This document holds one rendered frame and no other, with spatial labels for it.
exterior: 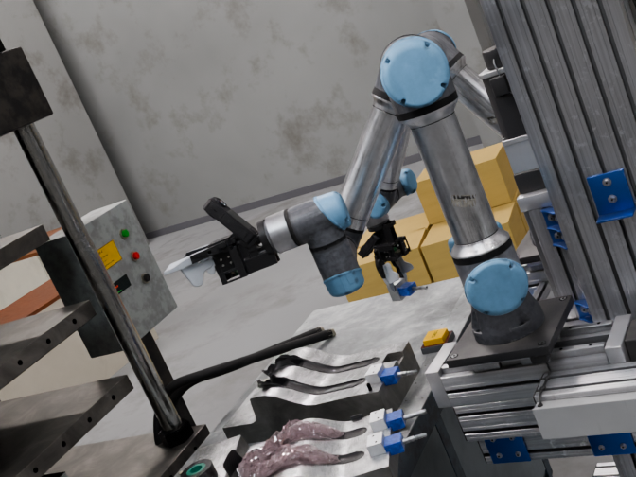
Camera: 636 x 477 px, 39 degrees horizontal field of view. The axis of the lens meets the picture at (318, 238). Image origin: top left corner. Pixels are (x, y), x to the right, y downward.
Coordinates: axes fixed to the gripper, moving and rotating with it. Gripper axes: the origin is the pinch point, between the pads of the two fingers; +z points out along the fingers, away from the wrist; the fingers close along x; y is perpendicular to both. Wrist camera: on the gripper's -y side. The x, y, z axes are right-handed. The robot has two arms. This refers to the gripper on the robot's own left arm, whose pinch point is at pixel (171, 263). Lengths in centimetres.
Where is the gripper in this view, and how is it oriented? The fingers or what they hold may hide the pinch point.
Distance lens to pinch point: 174.0
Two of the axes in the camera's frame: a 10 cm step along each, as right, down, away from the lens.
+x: 0.9, -1.5, 9.8
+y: 3.8, 9.2, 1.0
